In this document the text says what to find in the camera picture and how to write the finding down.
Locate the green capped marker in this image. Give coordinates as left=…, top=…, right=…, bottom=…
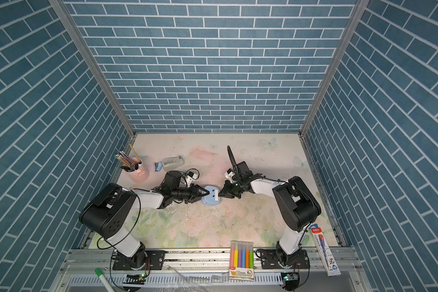
left=95, top=268, right=115, bottom=292

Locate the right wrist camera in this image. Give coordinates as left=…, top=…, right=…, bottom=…
left=225, top=169, right=236, bottom=183

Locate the light blue alarm clock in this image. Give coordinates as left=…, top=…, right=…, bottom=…
left=201, top=186, right=220, bottom=206

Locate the highlighter marker pack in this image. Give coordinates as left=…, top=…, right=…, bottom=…
left=229, top=240, right=254, bottom=282

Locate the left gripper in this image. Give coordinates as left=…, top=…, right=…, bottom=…
left=171, top=184, right=209, bottom=204

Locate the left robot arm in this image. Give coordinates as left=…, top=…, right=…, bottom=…
left=79, top=170, right=210, bottom=259

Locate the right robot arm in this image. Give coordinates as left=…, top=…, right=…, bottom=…
left=219, top=147, right=322, bottom=266

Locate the small blue white item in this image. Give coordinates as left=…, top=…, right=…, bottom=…
left=154, top=162, right=163, bottom=172

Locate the pink pencil cup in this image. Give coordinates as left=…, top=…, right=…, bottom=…
left=115, top=144, right=149, bottom=183

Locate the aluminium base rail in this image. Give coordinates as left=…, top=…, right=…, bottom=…
left=51, top=247, right=371, bottom=292

